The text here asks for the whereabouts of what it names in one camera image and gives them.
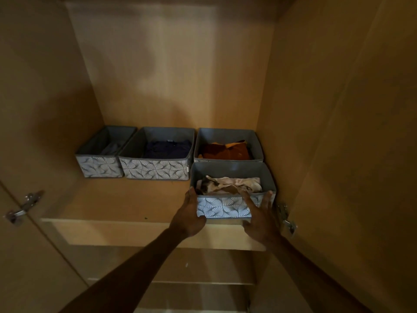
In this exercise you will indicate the person's left hand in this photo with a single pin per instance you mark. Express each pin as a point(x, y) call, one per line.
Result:
point(185, 221)

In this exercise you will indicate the person's right hand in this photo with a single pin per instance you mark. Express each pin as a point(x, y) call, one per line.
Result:
point(264, 224)

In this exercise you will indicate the person's right thumb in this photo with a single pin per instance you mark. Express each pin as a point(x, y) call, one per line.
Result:
point(249, 205)

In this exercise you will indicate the person's left thumb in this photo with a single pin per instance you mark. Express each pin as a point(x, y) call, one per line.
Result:
point(200, 219)

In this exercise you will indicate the person's right forearm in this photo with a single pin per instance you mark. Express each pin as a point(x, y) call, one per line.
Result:
point(303, 273)

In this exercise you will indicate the person's left forearm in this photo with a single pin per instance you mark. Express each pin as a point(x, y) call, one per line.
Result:
point(130, 277)

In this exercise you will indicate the beige floral folded garment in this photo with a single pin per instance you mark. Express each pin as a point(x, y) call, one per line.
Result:
point(228, 184)

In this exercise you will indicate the metal door hinge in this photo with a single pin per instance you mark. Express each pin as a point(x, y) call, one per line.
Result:
point(288, 224)
point(24, 206)

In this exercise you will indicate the orange-brown folded garment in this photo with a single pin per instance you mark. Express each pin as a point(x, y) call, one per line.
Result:
point(221, 152)

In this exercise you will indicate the wooden wardrobe shelf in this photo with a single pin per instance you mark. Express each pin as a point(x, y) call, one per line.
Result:
point(202, 282)
point(130, 231)

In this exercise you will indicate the dark navy folded garment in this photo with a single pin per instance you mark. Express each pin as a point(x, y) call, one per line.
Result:
point(166, 149)

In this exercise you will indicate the grey folded garment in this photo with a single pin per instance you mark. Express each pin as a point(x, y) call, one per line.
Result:
point(112, 149)

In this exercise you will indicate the narrow grey leaf-patterned fabric box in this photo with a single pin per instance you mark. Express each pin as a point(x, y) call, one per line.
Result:
point(97, 166)

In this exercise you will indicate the wooden wardrobe door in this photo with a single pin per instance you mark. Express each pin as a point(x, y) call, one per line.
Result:
point(374, 192)
point(32, 267)

